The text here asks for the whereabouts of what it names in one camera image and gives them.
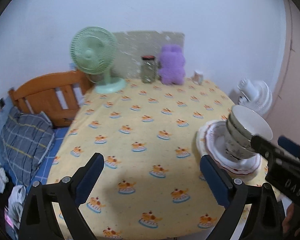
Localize green patterned wall mat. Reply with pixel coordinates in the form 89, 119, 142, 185
111, 31, 185, 79

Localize pile of clothes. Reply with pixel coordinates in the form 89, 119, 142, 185
0, 166, 26, 239

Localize white plate red floral pattern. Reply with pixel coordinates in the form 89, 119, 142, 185
204, 121, 262, 176

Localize yellow patterned tablecloth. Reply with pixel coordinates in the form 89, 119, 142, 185
46, 77, 283, 240

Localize purple plush toy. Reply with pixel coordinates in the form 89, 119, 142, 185
158, 44, 185, 85

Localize beige bowl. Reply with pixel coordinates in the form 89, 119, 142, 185
226, 119, 255, 152
223, 128, 257, 162
229, 105, 273, 141

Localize orange wooden headboard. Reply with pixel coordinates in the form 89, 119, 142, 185
8, 70, 93, 127

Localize green desk fan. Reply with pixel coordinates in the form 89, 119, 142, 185
70, 27, 126, 94

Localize white desk fan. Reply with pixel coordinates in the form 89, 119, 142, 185
229, 78, 273, 116

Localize blue plaid pillow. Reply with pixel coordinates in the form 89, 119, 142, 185
0, 107, 55, 186

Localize glass jar brown lid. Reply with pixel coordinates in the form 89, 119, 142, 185
141, 55, 156, 83

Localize small white cotton swab container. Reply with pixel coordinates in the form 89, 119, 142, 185
192, 70, 204, 85

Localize scalloped cream plate orange flowers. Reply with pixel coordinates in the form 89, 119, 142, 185
195, 119, 257, 177

